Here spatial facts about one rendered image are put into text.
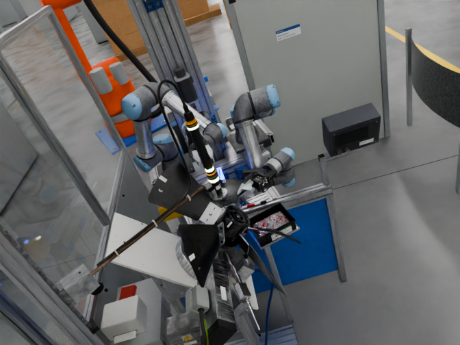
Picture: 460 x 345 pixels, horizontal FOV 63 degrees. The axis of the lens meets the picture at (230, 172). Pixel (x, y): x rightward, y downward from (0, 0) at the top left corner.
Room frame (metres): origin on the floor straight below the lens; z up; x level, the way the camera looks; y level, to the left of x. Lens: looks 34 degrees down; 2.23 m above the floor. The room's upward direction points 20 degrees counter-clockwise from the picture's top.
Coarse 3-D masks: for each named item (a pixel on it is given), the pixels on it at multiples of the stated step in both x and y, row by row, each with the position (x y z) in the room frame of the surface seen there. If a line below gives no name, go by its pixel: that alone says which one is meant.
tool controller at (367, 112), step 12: (360, 108) 1.58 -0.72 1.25; (372, 108) 1.55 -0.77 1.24; (324, 120) 1.59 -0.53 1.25; (336, 120) 1.56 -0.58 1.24; (348, 120) 1.53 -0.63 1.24; (360, 120) 1.51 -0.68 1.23; (372, 120) 1.50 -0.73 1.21; (324, 132) 1.59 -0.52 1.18; (336, 132) 1.51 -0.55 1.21; (348, 132) 1.51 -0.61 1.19; (360, 132) 1.51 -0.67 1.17; (372, 132) 1.52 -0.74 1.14; (324, 144) 1.63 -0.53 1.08; (336, 144) 1.53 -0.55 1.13; (348, 144) 1.53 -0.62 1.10; (360, 144) 1.54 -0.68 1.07
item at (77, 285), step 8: (72, 272) 0.97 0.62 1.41; (80, 272) 0.95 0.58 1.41; (88, 272) 0.94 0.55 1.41; (64, 280) 0.94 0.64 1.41; (72, 280) 0.93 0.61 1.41; (80, 280) 0.92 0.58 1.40; (88, 280) 0.93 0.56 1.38; (96, 280) 0.94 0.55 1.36; (64, 288) 0.91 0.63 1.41; (72, 288) 0.90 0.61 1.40; (80, 288) 0.91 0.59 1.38; (88, 288) 0.92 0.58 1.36; (96, 288) 0.93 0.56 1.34; (72, 296) 0.89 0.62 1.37; (80, 296) 0.90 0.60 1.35; (72, 304) 0.89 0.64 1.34
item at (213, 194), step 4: (204, 184) 1.24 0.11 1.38; (208, 184) 1.23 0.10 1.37; (204, 188) 1.24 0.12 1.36; (208, 188) 1.23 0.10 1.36; (212, 188) 1.23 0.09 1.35; (224, 188) 1.28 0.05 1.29; (212, 192) 1.23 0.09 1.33; (224, 192) 1.25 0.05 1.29; (212, 196) 1.24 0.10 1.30; (216, 196) 1.24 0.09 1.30; (220, 196) 1.24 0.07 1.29; (224, 196) 1.23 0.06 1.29; (216, 200) 1.23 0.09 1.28; (220, 200) 1.23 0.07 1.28
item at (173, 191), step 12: (168, 168) 1.33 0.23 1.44; (180, 168) 1.34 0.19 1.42; (168, 180) 1.29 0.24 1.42; (180, 180) 1.29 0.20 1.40; (192, 180) 1.30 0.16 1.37; (156, 192) 1.24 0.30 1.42; (168, 192) 1.24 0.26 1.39; (180, 192) 1.25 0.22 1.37; (192, 192) 1.25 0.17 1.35; (204, 192) 1.26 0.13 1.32; (156, 204) 1.20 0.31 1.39; (168, 204) 1.21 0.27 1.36; (192, 204) 1.22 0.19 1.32; (204, 204) 1.22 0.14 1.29; (192, 216) 1.19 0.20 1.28
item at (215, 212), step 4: (212, 204) 1.23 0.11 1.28; (208, 208) 1.21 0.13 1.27; (212, 208) 1.21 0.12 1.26; (216, 208) 1.22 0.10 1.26; (220, 208) 1.22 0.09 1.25; (204, 212) 1.20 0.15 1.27; (208, 212) 1.20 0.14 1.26; (212, 212) 1.20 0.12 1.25; (216, 212) 1.20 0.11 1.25; (220, 212) 1.20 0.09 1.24; (204, 216) 1.19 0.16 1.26; (208, 216) 1.19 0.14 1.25; (212, 216) 1.19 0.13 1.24; (216, 216) 1.19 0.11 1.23; (204, 220) 1.18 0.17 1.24; (208, 220) 1.18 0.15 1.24; (212, 220) 1.18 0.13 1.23; (208, 224) 1.17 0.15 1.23; (212, 224) 1.17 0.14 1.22
